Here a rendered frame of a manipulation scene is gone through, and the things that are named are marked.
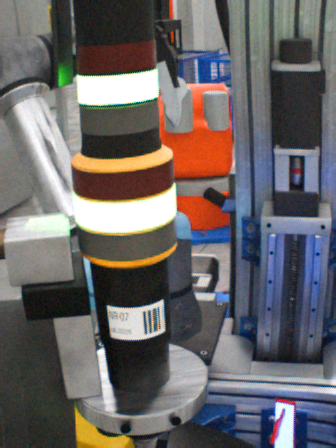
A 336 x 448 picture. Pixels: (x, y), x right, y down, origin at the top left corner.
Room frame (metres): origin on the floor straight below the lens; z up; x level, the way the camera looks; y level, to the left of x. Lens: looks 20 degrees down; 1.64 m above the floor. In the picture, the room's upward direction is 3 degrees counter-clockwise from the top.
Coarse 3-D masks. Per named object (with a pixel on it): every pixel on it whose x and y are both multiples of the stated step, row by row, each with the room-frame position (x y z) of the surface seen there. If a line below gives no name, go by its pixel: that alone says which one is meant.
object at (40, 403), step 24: (0, 312) 0.40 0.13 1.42; (0, 336) 0.38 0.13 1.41; (24, 336) 0.39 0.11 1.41; (48, 336) 0.39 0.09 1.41; (0, 360) 0.37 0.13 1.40; (24, 360) 0.37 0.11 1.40; (48, 360) 0.37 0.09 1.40; (0, 384) 0.35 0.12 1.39; (24, 384) 0.36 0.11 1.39; (48, 384) 0.36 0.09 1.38; (0, 408) 0.34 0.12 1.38; (24, 408) 0.34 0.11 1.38; (48, 408) 0.34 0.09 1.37; (72, 408) 0.35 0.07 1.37; (0, 432) 0.33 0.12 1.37; (24, 432) 0.33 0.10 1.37; (48, 432) 0.33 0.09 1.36; (72, 432) 0.33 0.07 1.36
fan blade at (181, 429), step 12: (180, 432) 0.50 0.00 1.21; (192, 432) 0.50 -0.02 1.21; (204, 432) 0.50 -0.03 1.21; (216, 432) 0.50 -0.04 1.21; (168, 444) 0.48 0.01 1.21; (180, 444) 0.48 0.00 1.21; (192, 444) 0.48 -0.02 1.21; (204, 444) 0.49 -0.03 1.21; (216, 444) 0.49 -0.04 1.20; (228, 444) 0.49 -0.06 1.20; (240, 444) 0.49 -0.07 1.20
